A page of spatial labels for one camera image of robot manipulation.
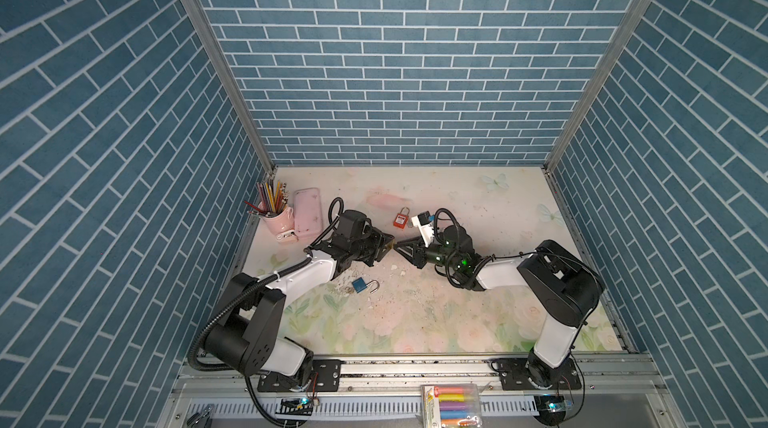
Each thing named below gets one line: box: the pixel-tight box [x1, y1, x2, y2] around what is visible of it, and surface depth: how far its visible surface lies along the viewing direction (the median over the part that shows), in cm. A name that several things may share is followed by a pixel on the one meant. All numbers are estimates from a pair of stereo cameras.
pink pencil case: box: [293, 187, 323, 239], surface depth 109 cm
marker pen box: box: [421, 384, 483, 428], surface depth 70 cm
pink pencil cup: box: [261, 207, 295, 235], surface depth 99 cm
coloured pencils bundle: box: [244, 179, 289, 217], surface depth 97 cm
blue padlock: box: [352, 277, 380, 293], surface depth 90 cm
